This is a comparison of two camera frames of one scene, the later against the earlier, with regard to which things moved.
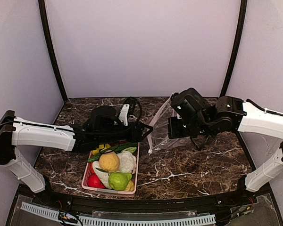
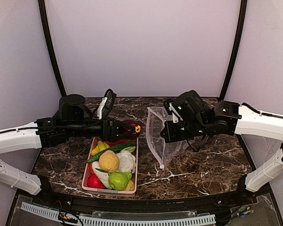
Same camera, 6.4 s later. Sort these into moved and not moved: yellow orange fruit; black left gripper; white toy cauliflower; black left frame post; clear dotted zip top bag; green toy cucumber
Moved: black left gripper; clear dotted zip top bag
Not moved: green toy cucumber; black left frame post; white toy cauliflower; yellow orange fruit
